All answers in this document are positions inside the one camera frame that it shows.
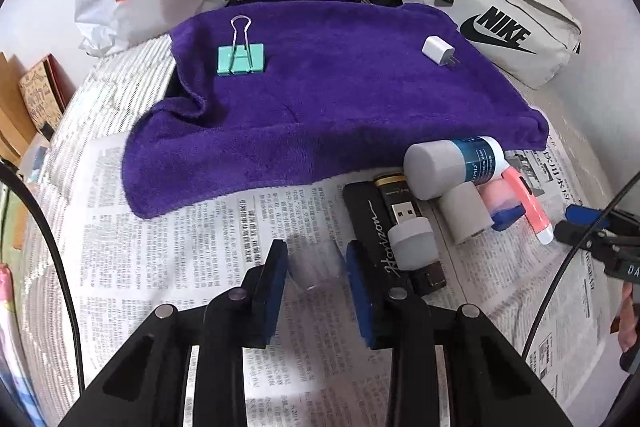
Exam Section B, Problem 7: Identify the teal binder clip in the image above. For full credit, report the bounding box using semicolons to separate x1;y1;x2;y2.
217;16;267;78

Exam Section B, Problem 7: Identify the pink white thermometer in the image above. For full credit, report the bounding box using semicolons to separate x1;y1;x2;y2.
501;167;555;244

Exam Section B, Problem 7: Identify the black rectangular case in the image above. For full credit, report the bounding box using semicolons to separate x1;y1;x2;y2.
342;182;418;303

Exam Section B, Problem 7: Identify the small white bottle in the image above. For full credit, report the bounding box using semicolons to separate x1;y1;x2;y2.
440;181;494;244

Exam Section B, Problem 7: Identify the white blue bottle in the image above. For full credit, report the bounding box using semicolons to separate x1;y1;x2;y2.
403;136;508;202

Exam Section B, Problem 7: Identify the newspaper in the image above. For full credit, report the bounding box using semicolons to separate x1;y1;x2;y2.
75;132;621;427

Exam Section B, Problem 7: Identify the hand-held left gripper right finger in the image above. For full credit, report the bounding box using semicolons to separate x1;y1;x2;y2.
345;241;576;427

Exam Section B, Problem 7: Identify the black cable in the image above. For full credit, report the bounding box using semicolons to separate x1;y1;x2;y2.
520;169;640;360
0;159;83;427

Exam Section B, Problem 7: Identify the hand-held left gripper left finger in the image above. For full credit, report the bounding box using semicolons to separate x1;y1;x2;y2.
75;239;290;427

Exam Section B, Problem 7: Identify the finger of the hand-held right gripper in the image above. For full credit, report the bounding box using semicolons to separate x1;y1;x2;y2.
565;204;640;234
552;219;621;258

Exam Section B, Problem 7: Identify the pink blue round case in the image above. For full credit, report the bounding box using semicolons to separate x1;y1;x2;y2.
477;181;523;232

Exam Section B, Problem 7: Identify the white charger plug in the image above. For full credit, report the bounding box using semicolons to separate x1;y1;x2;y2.
421;36;458;68

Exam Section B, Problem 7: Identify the purple towel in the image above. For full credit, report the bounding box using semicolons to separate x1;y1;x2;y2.
121;1;551;220

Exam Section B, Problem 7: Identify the white usb light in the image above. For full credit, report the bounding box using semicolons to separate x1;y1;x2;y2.
387;201;441;273

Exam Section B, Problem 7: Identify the person's right hand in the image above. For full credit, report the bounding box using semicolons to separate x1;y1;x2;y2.
617;282;640;353

